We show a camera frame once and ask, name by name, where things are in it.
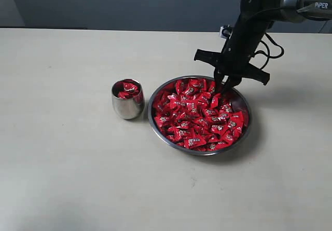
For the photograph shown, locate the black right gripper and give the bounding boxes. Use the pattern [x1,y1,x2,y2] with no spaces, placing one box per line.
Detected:
[194,17,270,93]

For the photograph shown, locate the red candy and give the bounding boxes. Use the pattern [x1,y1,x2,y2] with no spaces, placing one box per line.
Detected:
[184,138,206,150]
[117,91,136,99]
[154,116,171,128]
[189,78,206,91]
[229,111,244,127]
[122,82,139,94]

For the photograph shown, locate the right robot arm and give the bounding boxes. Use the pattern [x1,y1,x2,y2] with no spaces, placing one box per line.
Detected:
[194,0,331,93]

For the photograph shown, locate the stainless steel plate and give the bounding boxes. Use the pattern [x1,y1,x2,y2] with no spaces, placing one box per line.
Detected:
[147,75,252,156]

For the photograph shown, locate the stainless steel cup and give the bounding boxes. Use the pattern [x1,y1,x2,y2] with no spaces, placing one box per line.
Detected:
[110,79,145,120]

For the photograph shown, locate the red wrapped candy top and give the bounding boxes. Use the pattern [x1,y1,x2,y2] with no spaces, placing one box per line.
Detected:
[189,78,206,91]

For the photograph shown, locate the red wrapped candy bottom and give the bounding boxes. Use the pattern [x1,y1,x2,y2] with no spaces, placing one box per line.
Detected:
[184,138,206,150]

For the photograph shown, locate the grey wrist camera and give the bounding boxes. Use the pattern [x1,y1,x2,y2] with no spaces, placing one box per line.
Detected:
[219,25,233,39]

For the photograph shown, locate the black cable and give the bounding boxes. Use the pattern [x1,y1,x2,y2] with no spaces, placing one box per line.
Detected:
[253,32,285,70]

